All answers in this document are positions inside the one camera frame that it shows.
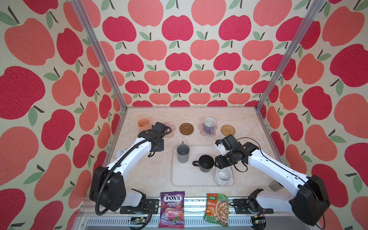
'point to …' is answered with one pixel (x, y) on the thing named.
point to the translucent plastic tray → (188, 175)
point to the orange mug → (143, 124)
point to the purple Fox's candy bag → (171, 213)
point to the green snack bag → (217, 209)
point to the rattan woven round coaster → (226, 130)
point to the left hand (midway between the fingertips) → (158, 148)
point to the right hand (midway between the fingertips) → (219, 165)
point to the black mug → (205, 163)
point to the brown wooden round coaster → (186, 129)
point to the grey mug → (183, 153)
